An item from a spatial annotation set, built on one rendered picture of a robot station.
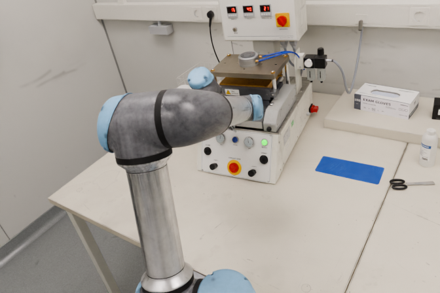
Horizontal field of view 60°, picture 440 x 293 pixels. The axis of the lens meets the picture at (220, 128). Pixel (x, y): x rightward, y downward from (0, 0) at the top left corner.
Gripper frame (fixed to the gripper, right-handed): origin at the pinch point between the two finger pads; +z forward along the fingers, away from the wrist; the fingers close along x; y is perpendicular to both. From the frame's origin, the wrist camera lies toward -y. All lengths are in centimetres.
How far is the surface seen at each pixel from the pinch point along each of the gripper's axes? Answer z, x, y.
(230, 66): -5.7, 19.9, -12.9
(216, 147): 6.6, -8.9, -3.8
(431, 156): 20, 29, 62
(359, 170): 21, 14, 44
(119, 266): 74, -85, -52
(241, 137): 3.3, -1.1, 4.5
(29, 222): 66, -104, -124
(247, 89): -4.0, 14.5, -0.9
